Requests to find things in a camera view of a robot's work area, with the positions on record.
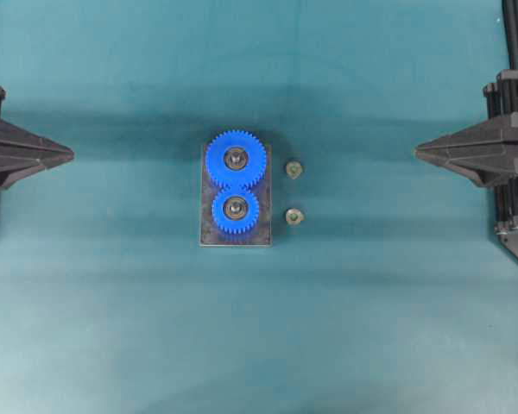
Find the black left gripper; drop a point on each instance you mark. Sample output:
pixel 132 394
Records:
pixel 13 136

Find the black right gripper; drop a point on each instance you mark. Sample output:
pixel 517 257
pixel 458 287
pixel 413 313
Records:
pixel 499 171

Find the steel shaft in large gear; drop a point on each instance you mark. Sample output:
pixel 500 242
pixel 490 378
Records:
pixel 235 157

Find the steel shaft in small gear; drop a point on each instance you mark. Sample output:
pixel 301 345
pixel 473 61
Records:
pixel 235 209

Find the large blue plastic gear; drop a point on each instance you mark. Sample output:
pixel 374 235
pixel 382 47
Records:
pixel 254 160

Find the small blue plastic gear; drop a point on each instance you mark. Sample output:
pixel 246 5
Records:
pixel 235 225

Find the grey metal base plate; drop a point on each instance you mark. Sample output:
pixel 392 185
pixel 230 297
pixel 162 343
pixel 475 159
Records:
pixel 210 235

